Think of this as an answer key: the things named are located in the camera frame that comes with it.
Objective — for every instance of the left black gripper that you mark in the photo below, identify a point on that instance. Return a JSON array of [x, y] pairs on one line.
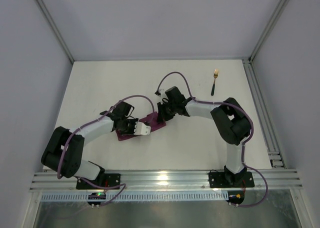
[[129, 127]]

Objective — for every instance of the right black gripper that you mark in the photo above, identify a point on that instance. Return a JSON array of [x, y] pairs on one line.
[[165, 110]]

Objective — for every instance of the purple satin napkin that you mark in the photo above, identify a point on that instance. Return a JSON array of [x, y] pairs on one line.
[[149, 120]]

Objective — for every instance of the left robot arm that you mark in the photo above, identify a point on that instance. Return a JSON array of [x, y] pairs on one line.
[[64, 151]]

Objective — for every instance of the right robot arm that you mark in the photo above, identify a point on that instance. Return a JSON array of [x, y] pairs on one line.
[[232, 125]]

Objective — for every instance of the gold fork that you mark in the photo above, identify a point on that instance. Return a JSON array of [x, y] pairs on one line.
[[215, 76]]

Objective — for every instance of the left controller board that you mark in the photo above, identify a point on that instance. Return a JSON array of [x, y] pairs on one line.
[[95, 199]]

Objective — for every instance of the controller board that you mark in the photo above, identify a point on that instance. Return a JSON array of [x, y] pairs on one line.
[[235, 197], [95, 199]]

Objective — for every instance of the right controller board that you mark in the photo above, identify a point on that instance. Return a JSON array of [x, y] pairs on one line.
[[235, 197]]

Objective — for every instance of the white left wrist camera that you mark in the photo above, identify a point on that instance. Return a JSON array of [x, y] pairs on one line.
[[141, 129]]

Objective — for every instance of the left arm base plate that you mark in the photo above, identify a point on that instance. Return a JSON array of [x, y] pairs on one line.
[[103, 181]]

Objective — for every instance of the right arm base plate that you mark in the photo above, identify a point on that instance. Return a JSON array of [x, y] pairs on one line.
[[218, 180]]

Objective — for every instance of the front aluminium rail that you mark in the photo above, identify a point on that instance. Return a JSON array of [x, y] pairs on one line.
[[163, 180]]

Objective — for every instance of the aluminium rail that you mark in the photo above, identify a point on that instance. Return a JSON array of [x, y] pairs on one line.
[[163, 180], [273, 145]]

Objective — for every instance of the right aluminium rail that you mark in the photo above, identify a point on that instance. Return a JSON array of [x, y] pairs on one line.
[[273, 145]]

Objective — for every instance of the slotted cable duct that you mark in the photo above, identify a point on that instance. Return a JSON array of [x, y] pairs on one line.
[[139, 196]]

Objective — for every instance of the left frame post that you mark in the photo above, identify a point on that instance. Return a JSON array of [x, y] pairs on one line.
[[52, 25]]

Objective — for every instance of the frame post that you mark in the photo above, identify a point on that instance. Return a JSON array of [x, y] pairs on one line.
[[52, 25], [271, 23]]

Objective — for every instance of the right frame post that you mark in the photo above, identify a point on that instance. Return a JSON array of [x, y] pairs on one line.
[[271, 23]]

